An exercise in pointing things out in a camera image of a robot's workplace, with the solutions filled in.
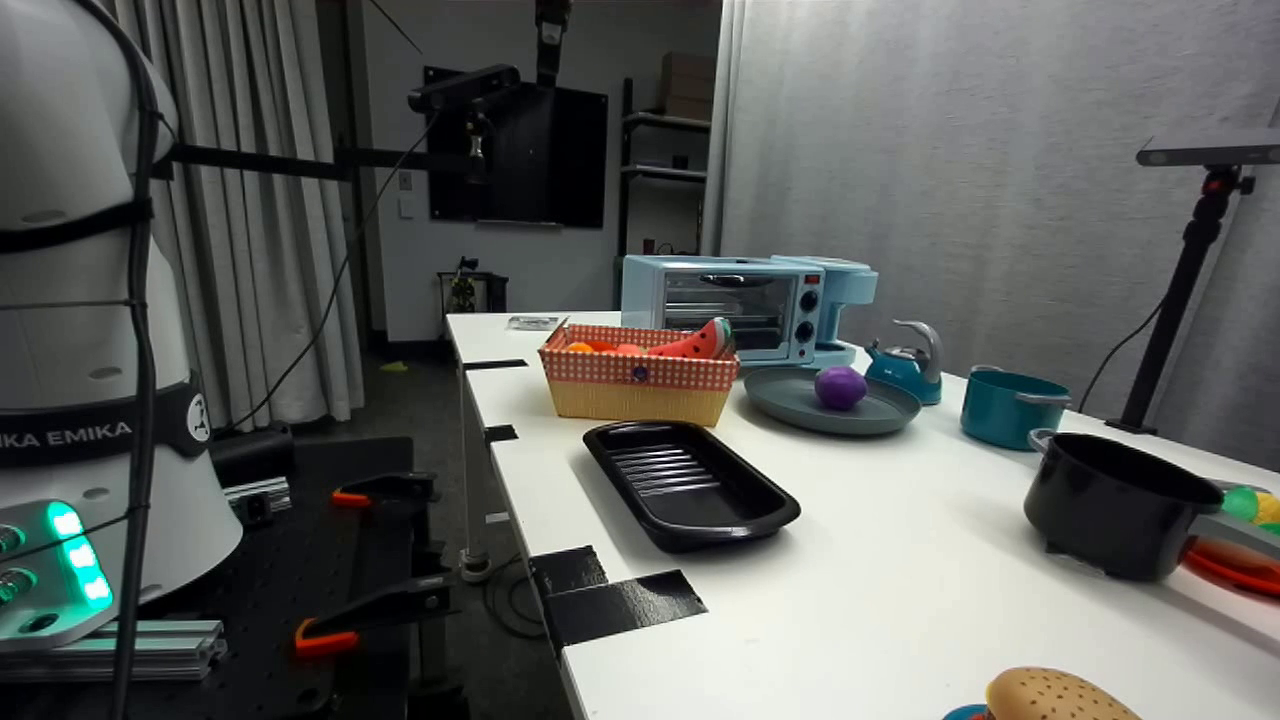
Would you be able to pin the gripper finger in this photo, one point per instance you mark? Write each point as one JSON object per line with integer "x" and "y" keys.
{"x": 552, "y": 60}

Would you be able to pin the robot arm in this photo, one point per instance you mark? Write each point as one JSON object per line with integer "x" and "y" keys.
{"x": 70, "y": 330}

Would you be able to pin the light blue toy oven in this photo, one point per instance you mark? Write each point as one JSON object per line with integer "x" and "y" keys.
{"x": 650, "y": 300}

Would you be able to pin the orange toy food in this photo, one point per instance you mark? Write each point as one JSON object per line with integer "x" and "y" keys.
{"x": 600, "y": 347}

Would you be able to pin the toy oven door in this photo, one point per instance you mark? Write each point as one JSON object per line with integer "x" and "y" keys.
{"x": 720, "y": 305}

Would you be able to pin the watermelon slice toy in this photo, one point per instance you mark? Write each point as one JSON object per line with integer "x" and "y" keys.
{"x": 700, "y": 345}

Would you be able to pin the grey plate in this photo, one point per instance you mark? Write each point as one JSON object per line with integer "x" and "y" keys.
{"x": 780, "y": 395}

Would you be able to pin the purple toy ball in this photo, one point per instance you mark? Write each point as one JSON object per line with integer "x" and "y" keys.
{"x": 840, "y": 388}

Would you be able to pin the teal toy kettle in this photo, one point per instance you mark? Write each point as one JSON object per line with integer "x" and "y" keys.
{"x": 900, "y": 372}

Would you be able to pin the blue toy plate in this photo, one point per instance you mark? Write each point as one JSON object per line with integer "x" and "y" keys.
{"x": 965, "y": 713}

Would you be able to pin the toy burger bun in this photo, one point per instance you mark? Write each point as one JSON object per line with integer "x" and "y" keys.
{"x": 1060, "y": 697}

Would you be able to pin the green toy food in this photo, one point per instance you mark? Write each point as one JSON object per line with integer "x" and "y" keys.
{"x": 1240, "y": 502}

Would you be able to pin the yellow toy food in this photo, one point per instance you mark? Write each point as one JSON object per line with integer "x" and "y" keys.
{"x": 1270, "y": 508}

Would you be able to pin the orange toy plate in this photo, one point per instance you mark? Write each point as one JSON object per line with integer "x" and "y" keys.
{"x": 1235, "y": 572}

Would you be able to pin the stack of cardboard boxes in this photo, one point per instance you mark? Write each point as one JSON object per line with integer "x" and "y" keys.
{"x": 688, "y": 85}

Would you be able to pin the black shelf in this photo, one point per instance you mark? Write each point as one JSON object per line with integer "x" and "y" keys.
{"x": 660, "y": 172}

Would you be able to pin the small side table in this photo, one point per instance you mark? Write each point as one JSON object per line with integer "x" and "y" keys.
{"x": 470, "y": 290}

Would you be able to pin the printed paper sheet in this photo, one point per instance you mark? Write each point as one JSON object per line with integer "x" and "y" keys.
{"x": 532, "y": 322}

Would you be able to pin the black tape strip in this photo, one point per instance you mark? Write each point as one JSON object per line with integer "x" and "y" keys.
{"x": 495, "y": 364}

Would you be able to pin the orange checkered basket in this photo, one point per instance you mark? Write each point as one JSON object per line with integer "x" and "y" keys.
{"x": 640, "y": 385}

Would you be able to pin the yellow floor object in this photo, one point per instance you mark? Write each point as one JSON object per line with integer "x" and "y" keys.
{"x": 394, "y": 366}

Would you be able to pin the beige curtain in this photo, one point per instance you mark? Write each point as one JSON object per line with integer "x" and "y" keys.
{"x": 270, "y": 280}

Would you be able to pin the small black tape piece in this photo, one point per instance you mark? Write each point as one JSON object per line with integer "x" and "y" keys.
{"x": 500, "y": 433}

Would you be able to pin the white curtain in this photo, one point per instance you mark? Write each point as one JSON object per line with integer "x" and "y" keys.
{"x": 980, "y": 200}

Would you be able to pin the black baking tray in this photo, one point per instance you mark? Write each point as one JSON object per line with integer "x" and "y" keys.
{"x": 690, "y": 490}

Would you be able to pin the orange black clamp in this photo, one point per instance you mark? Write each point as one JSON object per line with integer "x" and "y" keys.
{"x": 370, "y": 610}
{"x": 385, "y": 490}

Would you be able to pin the black box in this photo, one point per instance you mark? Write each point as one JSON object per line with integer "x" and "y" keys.
{"x": 250, "y": 455}

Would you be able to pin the large black tape patch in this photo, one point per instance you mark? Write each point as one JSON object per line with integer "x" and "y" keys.
{"x": 620, "y": 605}

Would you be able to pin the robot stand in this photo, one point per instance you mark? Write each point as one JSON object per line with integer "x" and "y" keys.
{"x": 300, "y": 560}

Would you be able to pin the teal pot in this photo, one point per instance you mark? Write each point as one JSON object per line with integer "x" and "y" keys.
{"x": 1005, "y": 410}

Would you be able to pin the black pot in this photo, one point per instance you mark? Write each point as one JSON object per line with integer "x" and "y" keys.
{"x": 1110, "y": 520}

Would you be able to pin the camera on mount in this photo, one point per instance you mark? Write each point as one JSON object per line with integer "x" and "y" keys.
{"x": 465, "y": 86}

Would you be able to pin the black wall monitor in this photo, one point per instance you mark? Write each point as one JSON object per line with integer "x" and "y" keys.
{"x": 560, "y": 160}

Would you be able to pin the wall switch plate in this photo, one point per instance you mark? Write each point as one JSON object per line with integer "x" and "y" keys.
{"x": 406, "y": 195}

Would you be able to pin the short aluminium rail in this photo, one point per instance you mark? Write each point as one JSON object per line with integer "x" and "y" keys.
{"x": 258, "y": 495}

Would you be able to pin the camera on tripod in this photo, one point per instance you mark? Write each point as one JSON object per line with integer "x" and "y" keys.
{"x": 1185, "y": 270}

